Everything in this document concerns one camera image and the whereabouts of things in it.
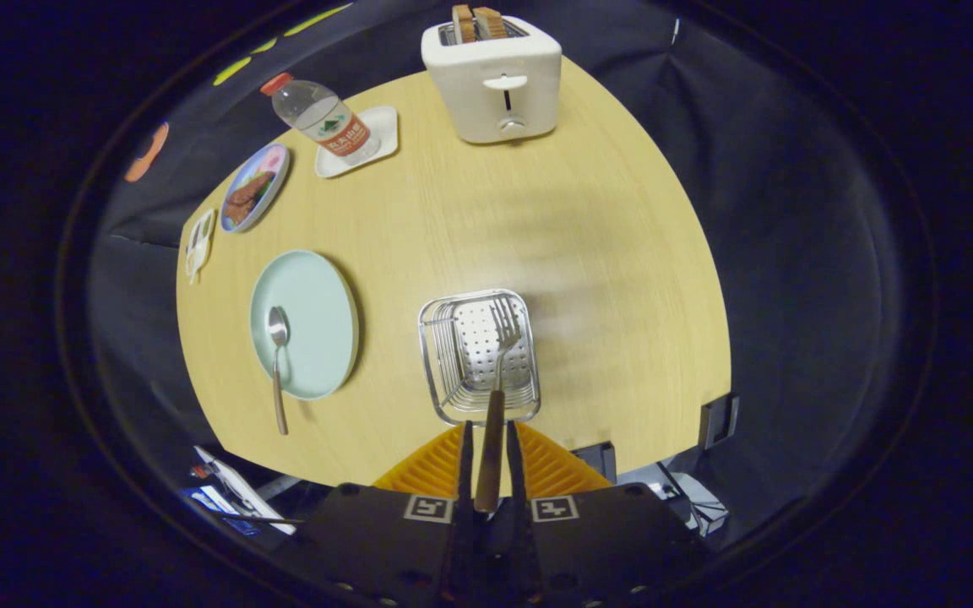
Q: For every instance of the black backdrop cloth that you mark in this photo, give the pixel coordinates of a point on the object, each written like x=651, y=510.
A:
x=790, y=253

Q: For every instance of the blue lit screen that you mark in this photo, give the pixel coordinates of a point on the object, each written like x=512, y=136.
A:
x=216, y=507

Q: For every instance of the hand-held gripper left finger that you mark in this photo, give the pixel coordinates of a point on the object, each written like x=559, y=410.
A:
x=385, y=549

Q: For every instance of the white square coaster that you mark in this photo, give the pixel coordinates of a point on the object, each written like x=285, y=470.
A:
x=383, y=127

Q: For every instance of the brown toast slice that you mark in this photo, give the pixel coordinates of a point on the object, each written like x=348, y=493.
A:
x=491, y=24
x=464, y=25

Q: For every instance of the brown food piece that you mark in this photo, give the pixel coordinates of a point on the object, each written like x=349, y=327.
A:
x=248, y=198

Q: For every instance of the clear water bottle red cap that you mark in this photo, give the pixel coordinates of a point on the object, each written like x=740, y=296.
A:
x=326, y=122

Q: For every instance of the white toaster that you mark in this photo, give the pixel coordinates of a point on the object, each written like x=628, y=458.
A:
x=470, y=93

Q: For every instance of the small white sectioned dish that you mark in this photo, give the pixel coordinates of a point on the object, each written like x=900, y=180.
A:
x=199, y=245

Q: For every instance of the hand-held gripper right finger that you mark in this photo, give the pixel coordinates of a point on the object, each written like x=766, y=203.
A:
x=605, y=549

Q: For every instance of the blue patterned plate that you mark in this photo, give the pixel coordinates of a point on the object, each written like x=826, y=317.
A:
x=271, y=165

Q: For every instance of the black table clamp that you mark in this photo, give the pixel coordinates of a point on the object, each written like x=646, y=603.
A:
x=716, y=420
x=600, y=460

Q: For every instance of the light green plate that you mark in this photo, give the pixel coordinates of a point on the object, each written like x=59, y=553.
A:
x=317, y=329

